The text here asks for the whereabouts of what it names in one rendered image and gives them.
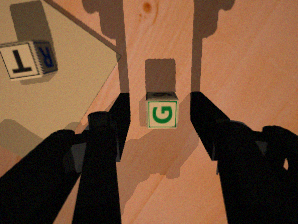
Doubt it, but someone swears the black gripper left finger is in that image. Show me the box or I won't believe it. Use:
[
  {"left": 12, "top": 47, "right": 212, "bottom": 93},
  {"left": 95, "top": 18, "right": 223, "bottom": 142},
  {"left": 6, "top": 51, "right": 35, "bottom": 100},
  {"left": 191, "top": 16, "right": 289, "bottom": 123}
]
[{"left": 0, "top": 93, "right": 131, "bottom": 224}]

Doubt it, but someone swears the tan flat mat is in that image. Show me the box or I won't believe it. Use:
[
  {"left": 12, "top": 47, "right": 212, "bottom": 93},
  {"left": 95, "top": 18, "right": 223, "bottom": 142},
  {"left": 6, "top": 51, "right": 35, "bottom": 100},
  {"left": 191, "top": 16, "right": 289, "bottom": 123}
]
[{"left": 0, "top": 0, "right": 121, "bottom": 158}]

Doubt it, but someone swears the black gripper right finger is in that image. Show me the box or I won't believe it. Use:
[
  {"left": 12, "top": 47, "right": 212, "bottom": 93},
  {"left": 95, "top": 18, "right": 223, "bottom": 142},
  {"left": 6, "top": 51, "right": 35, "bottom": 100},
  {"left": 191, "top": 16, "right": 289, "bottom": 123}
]
[{"left": 190, "top": 91, "right": 298, "bottom": 224}]

